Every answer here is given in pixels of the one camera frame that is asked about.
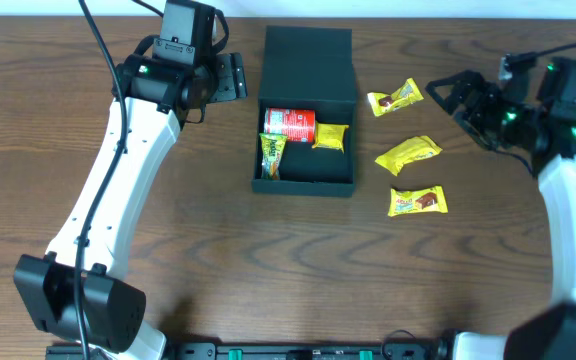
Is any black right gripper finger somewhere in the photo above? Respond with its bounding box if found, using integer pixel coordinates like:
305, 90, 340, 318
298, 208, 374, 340
454, 110, 493, 148
425, 70, 486, 115

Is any green yellow snack bar wrapper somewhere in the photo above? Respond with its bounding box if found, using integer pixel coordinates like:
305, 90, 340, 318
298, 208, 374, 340
260, 133, 287, 180

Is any red snack can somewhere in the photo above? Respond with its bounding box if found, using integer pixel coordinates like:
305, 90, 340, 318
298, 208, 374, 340
263, 108, 316, 143

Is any small yellow snack packet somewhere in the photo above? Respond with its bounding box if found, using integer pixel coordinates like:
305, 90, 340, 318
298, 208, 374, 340
312, 122, 349, 152

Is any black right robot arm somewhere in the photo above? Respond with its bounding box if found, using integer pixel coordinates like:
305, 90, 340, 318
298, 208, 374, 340
425, 54, 576, 359

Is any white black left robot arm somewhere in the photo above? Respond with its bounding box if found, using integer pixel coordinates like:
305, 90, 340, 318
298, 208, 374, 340
13, 53, 247, 359

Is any yellow Julies snack packet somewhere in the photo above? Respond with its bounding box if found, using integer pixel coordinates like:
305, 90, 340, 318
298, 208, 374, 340
375, 136, 443, 176

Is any black open box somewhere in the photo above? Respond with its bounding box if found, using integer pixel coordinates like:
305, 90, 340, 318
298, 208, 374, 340
251, 26, 358, 197

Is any yellow chocolate cake packet top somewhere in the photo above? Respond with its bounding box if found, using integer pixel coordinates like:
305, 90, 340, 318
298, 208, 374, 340
367, 78, 424, 117

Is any yellow Apollo cake packet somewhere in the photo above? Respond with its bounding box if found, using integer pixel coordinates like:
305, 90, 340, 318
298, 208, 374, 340
388, 185, 448, 217

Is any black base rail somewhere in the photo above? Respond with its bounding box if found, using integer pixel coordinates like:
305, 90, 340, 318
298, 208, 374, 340
45, 342, 449, 360

